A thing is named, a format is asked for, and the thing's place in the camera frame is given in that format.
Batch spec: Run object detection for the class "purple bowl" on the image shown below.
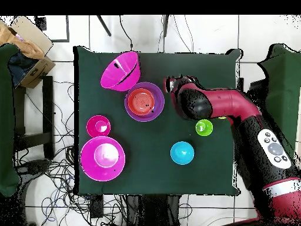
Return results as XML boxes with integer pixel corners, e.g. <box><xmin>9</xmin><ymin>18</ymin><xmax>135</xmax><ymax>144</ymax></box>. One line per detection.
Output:
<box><xmin>124</xmin><ymin>81</ymin><xmax>165</xmax><ymax>122</ymax></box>

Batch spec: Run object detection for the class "orange bowl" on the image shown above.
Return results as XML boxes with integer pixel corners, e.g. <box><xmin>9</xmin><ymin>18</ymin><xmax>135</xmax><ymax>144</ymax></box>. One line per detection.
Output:
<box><xmin>127</xmin><ymin>88</ymin><xmax>156</xmax><ymax>117</ymax></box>

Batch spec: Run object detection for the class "large pink bowl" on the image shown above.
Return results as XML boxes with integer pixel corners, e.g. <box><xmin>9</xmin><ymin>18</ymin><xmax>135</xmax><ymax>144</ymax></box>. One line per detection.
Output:
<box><xmin>80</xmin><ymin>135</ymin><xmax>126</xmax><ymax>182</ymax></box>
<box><xmin>100</xmin><ymin>51</ymin><xmax>141</xmax><ymax>92</ymax></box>

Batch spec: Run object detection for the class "black tripod leg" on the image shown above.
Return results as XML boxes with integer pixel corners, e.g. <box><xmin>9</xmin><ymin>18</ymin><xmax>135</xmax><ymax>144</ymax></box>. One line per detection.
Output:
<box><xmin>96</xmin><ymin>15</ymin><xmax>112</xmax><ymax>37</ymax></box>
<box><xmin>162</xmin><ymin>15</ymin><xmax>170</xmax><ymax>38</ymax></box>

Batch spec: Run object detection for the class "green cup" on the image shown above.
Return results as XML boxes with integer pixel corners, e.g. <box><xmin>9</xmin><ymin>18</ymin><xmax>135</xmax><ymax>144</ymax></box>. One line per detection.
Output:
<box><xmin>195</xmin><ymin>119</ymin><xmax>214</xmax><ymax>137</ymax></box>

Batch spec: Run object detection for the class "dark green tablecloth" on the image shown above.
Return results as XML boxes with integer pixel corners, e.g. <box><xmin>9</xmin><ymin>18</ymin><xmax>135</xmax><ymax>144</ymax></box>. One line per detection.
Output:
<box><xmin>73</xmin><ymin>45</ymin><xmax>244</xmax><ymax>196</ymax></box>

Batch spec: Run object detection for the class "small blue bowl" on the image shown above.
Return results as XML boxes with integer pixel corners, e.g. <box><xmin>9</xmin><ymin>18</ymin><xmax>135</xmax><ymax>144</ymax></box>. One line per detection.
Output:
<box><xmin>170</xmin><ymin>141</ymin><xmax>195</xmax><ymax>165</ymax></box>

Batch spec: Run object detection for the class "crimson bowl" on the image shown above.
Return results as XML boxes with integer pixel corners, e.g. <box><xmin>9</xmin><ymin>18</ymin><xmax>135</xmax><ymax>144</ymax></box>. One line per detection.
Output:
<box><xmin>86</xmin><ymin>115</ymin><xmax>112</xmax><ymax>138</ymax></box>

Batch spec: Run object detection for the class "green side table cloth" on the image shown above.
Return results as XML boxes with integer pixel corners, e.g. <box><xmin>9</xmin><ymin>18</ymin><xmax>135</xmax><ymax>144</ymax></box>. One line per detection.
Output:
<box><xmin>257</xmin><ymin>43</ymin><xmax>301</xmax><ymax>161</ymax></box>
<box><xmin>0</xmin><ymin>43</ymin><xmax>21</xmax><ymax>197</ymax></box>

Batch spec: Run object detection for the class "cardboard box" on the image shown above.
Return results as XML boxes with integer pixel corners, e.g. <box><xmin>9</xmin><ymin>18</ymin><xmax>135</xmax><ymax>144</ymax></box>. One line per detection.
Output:
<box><xmin>0</xmin><ymin>15</ymin><xmax>56</xmax><ymax>89</ymax></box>

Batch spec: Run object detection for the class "black floor box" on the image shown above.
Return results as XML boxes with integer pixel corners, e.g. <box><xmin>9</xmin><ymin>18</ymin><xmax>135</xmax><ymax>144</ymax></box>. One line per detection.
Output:
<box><xmin>89</xmin><ymin>194</ymin><xmax>105</xmax><ymax>219</ymax></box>

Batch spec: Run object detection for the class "black rounded floor base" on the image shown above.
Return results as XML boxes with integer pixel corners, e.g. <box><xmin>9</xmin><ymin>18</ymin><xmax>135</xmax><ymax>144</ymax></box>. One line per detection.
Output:
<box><xmin>22</xmin><ymin>159</ymin><xmax>51</xmax><ymax>175</ymax></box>

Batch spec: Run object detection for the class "black cable with plug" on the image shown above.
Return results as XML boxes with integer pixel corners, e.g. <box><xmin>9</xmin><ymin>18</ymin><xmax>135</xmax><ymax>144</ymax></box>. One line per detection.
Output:
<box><xmin>118</xmin><ymin>15</ymin><xmax>134</xmax><ymax>52</ymax></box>

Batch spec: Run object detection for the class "black square frame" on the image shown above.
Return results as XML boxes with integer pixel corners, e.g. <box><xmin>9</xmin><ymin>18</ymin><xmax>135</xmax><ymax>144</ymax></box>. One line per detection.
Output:
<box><xmin>35</xmin><ymin>15</ymin><xmax>71</xmax><ymax>43</ymax></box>

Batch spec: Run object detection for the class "tangle of black cables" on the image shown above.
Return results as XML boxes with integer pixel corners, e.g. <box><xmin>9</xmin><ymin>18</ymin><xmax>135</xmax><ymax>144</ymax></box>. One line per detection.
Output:
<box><xmin>14</xmin><ymin>79</ymin><xmax>128</xmax><ymax>226</ymax></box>

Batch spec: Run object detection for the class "black stool frame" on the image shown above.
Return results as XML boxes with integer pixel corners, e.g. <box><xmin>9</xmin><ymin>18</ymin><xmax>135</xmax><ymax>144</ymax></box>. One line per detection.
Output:
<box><xmin>12</xmin><ymin>75</ymin><xmax>55</xmax><ymax>161</ymax></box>

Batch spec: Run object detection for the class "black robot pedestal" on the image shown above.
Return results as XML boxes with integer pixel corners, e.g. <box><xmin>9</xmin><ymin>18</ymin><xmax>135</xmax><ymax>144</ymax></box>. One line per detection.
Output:
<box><xmin>126</xmin><ymin>194</ymin><xmax>182</xmax><ymax>226</ymax></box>

